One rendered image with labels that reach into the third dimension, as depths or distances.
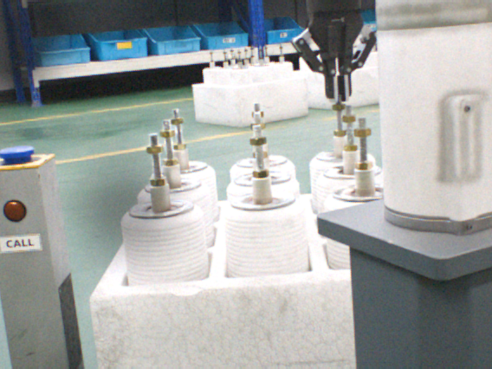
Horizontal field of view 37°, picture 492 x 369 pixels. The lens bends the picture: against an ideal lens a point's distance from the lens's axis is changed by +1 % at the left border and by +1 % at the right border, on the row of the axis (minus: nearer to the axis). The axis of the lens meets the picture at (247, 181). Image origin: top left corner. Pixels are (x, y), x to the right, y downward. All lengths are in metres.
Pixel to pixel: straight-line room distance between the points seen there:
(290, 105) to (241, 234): 2.58
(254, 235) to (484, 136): 0.35
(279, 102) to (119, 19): 3.09
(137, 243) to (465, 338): 0.41
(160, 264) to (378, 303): 0.33
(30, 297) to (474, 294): 0.57
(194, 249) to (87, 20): 5.37
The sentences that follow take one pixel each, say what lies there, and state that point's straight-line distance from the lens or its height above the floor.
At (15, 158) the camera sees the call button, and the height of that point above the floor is 0.32.
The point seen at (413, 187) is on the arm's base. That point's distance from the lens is 0.53.
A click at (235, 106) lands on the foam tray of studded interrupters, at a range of 3.22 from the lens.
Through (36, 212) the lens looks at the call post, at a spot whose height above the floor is 0.26.
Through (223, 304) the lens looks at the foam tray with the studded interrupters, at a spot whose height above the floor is 0.16.
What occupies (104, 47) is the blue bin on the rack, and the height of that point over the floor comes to 0.36.
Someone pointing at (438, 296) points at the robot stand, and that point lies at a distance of 0.51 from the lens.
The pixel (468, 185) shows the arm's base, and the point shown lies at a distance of 0.52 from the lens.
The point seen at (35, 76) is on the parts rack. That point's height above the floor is 0.20.
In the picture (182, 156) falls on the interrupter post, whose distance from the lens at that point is 1.06.
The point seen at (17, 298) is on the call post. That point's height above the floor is 0.15.
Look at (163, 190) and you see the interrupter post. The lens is 0.83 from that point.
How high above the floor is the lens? 0.46
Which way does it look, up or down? 12 degrees down
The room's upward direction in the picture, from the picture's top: 5 degrees counter-clockwise
